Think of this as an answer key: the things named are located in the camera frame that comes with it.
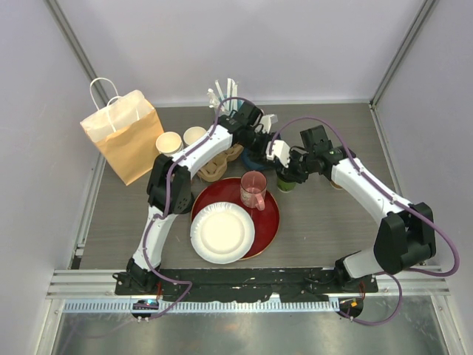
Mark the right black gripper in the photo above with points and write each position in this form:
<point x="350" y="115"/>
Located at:
<point x="289" y="172"/>

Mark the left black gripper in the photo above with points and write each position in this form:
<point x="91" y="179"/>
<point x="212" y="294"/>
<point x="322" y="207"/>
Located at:
<point x="260" y="156"/>

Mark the brown paper bag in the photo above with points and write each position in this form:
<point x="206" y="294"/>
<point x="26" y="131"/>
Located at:
<point x="125" y="131"/>

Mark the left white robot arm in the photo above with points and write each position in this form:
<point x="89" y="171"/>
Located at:
<point x="169" y="189"/>

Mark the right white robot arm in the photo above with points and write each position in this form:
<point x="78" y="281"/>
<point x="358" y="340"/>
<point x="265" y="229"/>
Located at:
<point x="405" y="234"/>

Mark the blue plastic dish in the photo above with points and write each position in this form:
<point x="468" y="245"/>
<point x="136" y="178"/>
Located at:
<point x="250" y="165"/>

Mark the back cardboard cup carrier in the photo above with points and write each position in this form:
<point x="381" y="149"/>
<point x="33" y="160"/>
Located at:
<point x="233" y="152"/>

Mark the cardboard cup carrier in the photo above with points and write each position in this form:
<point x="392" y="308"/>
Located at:
<point x="213" y="170"/>
<point x="233" y="152"/>

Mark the pink glass mug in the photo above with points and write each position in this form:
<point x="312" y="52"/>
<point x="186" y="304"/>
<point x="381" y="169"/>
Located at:
<point x="253" y="187"/>

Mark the blue straw holder cup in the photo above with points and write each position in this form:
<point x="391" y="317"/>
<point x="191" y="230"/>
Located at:
<point x="229" y="104"/>

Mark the front cardboard cup carrier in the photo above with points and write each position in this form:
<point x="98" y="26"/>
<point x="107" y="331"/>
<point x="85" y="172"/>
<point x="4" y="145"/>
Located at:
<point x="213" y="170"/>

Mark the red round tray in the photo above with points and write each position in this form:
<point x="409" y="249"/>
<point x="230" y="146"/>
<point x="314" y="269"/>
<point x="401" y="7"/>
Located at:
<point x="266" y="222"/>

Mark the brown paper cup stack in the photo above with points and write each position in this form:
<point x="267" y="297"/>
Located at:
<point x="193" y="134"/>

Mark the green paper cup stack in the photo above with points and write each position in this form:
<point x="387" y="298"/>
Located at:
<point x="169" y="143"/>

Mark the white paper plate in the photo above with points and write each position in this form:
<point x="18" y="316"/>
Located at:
<point x="222" y="233"/>

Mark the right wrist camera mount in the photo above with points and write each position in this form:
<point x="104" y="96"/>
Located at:
<point x="278" y="150"/>

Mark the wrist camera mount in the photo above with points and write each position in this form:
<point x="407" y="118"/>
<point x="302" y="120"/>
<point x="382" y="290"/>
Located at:
<point x="278" y="150"/>
<point x="263" y="127"/>

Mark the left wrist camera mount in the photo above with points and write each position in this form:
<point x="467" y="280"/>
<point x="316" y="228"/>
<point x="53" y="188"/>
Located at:
<point x="263" y="127"/>

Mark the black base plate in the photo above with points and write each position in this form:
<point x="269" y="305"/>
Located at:
<point x="244" y="284"/>

